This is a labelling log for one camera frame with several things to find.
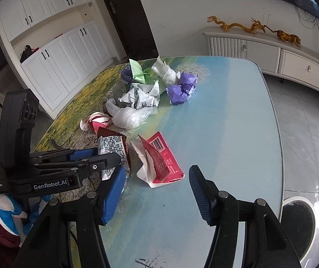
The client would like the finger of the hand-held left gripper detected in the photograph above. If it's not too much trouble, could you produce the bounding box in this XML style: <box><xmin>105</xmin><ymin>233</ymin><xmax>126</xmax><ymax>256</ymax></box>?
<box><xmin>30</xmin><ymin>148</ymin><xmax>99</xmax><ymax>165</ymax></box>
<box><xmin>34</xmin><ymin>153</ymin><xmax>122</xmax><ymax>184</ymax></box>

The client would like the white paper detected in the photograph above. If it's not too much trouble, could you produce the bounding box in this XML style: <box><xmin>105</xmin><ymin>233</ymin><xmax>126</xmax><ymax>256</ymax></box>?
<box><xmin>151</xmin><ymin>56</ymin><xmax>178</xmax><ymax>86</ymax></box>

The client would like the white wall cabinet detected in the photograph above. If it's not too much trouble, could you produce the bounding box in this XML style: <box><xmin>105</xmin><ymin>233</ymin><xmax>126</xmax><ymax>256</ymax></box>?
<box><xmin>0</xmin><ymin>0</ymin><xmax>121</xmax><ymax>120</ymax></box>

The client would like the golden dragon figurine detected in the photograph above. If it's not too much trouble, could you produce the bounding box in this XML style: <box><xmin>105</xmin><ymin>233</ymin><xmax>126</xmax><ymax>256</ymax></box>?
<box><xmin>207</xmin><ymin>16</ymin><xmax>267</xmax><ymax>35</ymax></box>

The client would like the dark brown door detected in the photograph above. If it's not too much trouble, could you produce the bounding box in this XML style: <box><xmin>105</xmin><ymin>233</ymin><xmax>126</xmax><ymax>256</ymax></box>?
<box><xmin>94</xmin><ymin>0</ymin><xmax>158</xmax><ymax>60</ymax></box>

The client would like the red white torn packet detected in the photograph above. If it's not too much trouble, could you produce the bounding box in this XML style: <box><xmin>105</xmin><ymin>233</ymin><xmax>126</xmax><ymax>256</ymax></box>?
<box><xmin>130</xmin><ymin>131</ymin><xmax>185</xmax><ymax>188</ymax></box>

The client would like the green paper wrapper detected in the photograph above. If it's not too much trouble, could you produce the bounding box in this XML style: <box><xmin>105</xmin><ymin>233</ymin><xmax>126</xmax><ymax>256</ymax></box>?
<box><xmin>129</xmin><ymin>59</ymin><xmax>152</xmax><ymax>84</ymax></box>

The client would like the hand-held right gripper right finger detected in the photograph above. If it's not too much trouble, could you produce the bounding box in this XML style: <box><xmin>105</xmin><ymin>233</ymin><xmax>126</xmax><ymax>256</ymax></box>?
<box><xmin>189</xmin><ymin>165</ymin><xmax>302</xmax><ymax>268</ymax></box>

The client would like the dark red snack packet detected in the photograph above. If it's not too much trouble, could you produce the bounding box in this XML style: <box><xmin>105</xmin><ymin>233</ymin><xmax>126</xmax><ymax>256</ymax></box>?
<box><xmin>97</xmin><ymin>127</ymin><xmax>131</xmax><ymax>193</ymax></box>

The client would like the white round trash bin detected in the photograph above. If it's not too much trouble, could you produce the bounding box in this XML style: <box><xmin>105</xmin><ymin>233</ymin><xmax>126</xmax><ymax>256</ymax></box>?
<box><xmin>281</xmin><ymin>196</ymin><xmax>316</xmax><ymax>257</ymax></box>

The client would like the red white wrapper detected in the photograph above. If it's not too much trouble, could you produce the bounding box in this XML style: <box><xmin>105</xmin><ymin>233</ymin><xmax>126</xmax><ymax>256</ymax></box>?
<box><xmin>80</xmin><ymin>112</ymin><xmax>112</xmax><ymax>133</ymax></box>

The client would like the white printed plastic bag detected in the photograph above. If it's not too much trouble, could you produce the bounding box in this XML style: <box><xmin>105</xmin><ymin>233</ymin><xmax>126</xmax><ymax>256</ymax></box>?
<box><xmin>118</xmin><ymin>81</ymin><xmax>160</xmax><ymax>109</ymax></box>

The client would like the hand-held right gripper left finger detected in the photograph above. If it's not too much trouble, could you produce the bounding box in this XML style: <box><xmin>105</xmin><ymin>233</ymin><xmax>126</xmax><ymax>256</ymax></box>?
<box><xmin>13</xmin><ymin>165</ymin><xmax>127</xmax><ymax>268</ymax></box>

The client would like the black handbag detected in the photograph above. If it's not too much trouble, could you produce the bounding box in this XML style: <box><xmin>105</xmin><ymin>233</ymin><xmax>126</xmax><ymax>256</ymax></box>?
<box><xmin>19</xmin><ymin>45</ymin><xmax>41</xmax><ymax>63</ymax></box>

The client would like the orange tiger figurine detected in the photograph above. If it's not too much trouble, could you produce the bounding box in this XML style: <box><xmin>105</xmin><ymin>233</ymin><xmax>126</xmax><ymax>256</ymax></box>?
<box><xmin>265</xmin><ymin>28</ymin><xmax>302</xmax><ymax>46</ymax></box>

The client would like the white television console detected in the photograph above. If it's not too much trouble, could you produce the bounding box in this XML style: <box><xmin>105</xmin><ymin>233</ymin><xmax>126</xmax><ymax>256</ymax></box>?
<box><xmin>202</xmin><ymin>27</ymin><xmax>319</xmax><ymax>101</ymax></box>

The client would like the clear plastic bag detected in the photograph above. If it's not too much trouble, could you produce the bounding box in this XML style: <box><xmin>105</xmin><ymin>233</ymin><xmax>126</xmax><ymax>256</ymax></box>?
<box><xmin>105</xmin><ymin>99</ymin><xmax>158</xmax><ymax>129</ymax></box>

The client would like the large purple wrapper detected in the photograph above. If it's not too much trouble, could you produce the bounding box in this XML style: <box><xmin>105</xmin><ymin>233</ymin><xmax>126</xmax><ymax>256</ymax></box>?
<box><xmin>166</xmin><ymin>84</ymin><xmax>196</xmax><ymax>106</ymax></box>

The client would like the small purple wrapper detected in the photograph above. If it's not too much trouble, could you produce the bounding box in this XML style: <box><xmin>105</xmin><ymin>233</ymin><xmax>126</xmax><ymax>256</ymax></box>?
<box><xmin>120</xmin><ymin>65</ymin><xmax>133</xmax><ymax>84</ymax></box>

